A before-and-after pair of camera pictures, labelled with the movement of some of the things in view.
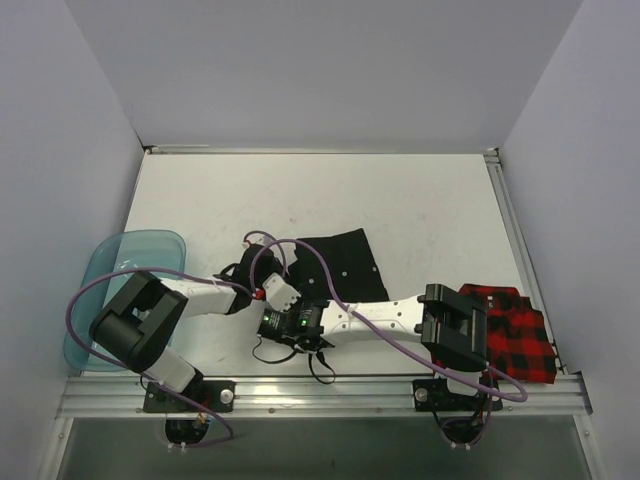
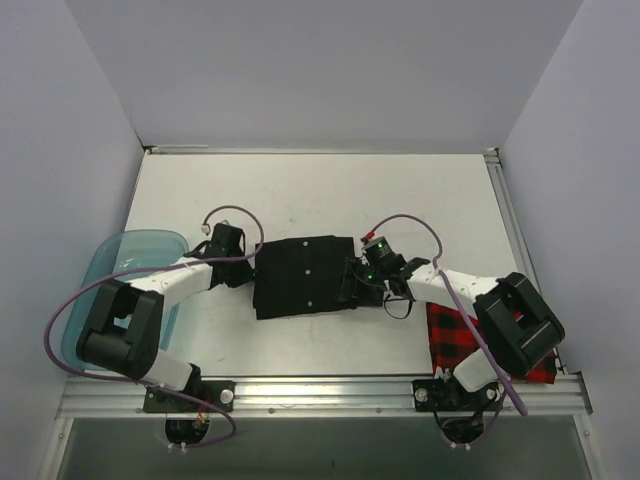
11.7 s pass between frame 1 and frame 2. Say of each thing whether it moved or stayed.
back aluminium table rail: stayed
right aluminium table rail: stayed
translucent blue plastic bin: stayed
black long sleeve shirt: moved
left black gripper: moved
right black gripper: moved
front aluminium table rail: stayed
